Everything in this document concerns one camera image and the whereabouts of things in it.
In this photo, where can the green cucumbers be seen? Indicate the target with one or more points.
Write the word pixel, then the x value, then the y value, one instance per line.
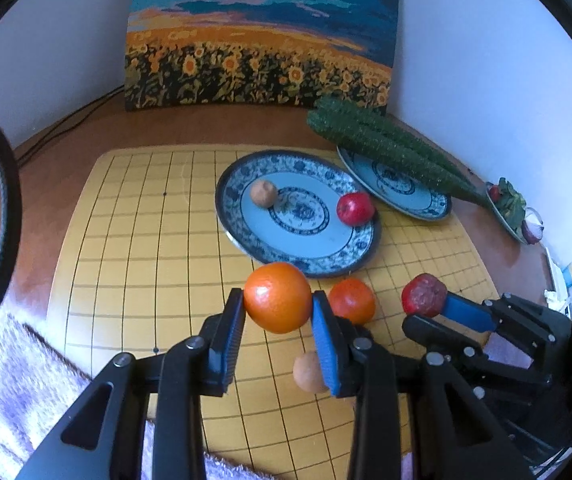
pixel 391 155

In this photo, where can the large blue white patterned plate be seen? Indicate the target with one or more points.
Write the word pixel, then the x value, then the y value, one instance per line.
pixel 311 230

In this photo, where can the yellow grid game board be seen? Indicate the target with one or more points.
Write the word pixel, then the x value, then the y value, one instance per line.
pixel 140 240

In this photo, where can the dish of green vegetables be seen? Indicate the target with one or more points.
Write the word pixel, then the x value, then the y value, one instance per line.
pixel 510 205

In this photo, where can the brown round fruit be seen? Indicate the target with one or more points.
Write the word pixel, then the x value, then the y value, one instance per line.
pixel 264 193

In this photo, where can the tan round fruit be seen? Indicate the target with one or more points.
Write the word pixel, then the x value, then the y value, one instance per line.
pixel 308 372

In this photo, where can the purple onion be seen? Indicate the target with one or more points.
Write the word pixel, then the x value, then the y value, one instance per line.
pixel 533 231

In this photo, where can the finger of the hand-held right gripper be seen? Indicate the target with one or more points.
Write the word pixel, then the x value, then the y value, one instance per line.
pixel 468 314
pixel 428 329

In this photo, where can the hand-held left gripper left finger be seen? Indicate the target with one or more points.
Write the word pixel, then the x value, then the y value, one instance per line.
pixel 232 332

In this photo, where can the white blue paper box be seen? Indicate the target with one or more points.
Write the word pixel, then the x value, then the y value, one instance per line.
pixel 563 282

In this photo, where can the small blue white patterned plate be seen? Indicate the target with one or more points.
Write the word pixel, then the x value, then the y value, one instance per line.
pixel 406 192

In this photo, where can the purple fuzzy cloth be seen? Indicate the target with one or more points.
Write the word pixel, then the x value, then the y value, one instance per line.
pixel 20 390

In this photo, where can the red apple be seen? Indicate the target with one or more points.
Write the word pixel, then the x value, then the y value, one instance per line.
pixel 355 208

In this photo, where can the small red-orange tangerine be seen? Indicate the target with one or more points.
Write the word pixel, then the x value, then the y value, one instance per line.
pixel 353 300

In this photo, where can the sunflower field painting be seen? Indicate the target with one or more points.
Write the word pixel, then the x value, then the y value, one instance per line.
pixel 261 35

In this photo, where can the large orange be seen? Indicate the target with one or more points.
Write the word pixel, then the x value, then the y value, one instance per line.
pixel 277 297

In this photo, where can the dark red wrinkled fruit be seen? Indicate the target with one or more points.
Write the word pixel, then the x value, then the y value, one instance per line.
pixel 423 295

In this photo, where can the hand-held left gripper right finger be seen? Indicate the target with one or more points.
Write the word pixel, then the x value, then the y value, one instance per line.
pixel 327 340

